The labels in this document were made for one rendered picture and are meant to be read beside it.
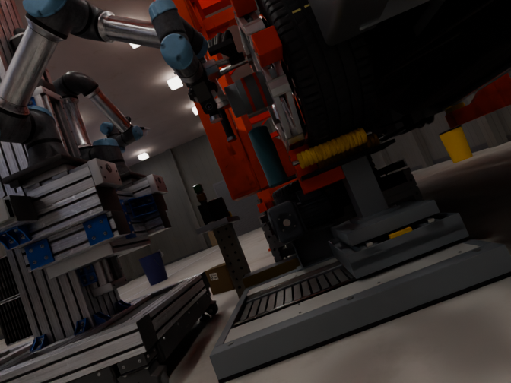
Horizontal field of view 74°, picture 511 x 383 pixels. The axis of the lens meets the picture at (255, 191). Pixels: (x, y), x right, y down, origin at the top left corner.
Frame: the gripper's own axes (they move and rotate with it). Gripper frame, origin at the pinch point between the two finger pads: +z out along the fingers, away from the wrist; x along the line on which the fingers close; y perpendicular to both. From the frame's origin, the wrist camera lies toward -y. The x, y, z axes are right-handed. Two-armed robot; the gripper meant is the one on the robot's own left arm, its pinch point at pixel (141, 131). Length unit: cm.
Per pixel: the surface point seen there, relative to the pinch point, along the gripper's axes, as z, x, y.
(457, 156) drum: 545, 301, 72
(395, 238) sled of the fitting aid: -87, 138, 89
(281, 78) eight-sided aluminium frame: -92, 118, 32
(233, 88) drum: -75, 96, 23
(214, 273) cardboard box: 18, 18, 107
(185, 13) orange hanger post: -30, 66, -43
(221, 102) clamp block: -57, 83, 21
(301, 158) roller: -81, 115, 57
